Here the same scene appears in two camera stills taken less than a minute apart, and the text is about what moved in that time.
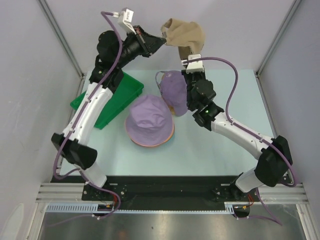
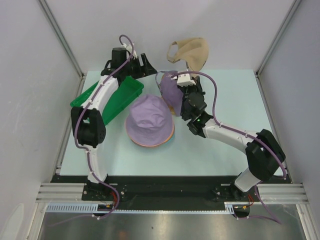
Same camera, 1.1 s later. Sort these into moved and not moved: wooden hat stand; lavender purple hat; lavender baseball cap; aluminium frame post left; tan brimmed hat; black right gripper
Moved: tan brimmed hat; black right gripper
Not moved: lavender purple hat; lavender baseball cap; wooden hat stand; aluminium frame post left
